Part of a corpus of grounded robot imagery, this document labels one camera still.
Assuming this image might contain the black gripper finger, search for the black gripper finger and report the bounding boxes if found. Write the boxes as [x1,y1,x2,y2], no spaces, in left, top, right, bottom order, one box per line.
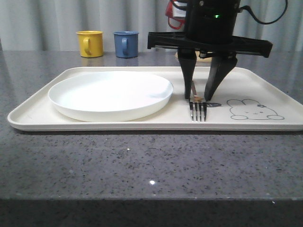
[204,53,238,100]
[178,48,196,99]

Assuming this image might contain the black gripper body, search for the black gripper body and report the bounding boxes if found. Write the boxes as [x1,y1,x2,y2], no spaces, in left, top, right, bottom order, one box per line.
[147,0,273,58]

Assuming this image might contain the silver metal fork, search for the silver metal fork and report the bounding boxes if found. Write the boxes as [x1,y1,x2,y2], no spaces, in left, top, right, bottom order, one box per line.
[189,80,207,122]

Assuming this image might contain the white round plate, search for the white round plate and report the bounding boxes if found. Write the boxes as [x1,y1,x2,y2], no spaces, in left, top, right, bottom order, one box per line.
[48,71,173,122]

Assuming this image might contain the wooden mug tree stand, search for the wooden mug tree stand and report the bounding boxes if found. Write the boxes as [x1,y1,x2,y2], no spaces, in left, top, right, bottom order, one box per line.
[175,51,212,64]

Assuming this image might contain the red enamel mug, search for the red enamel mug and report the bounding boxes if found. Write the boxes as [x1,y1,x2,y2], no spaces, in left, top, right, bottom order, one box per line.
[165,0,187,30]

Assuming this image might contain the cream bunny serving tray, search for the cream bunny serving tray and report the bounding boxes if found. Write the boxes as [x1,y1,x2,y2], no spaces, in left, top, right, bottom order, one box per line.
[8,67,303,131]

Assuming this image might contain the blue enamel mug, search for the blue enamel mug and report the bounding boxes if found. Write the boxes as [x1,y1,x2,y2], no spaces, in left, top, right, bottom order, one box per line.
[113,31,139,58]

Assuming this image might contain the yellow enamel mug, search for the yellow enamel mug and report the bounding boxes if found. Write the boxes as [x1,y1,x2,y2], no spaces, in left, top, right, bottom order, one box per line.
[76,30,103,58]

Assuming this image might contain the grey curtain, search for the grey curtain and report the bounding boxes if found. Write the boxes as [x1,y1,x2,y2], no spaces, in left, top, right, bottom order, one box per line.
[0,0,303,52]

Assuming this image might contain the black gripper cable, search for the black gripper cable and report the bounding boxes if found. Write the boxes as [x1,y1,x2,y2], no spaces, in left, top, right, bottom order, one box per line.
[239,0,289,25]

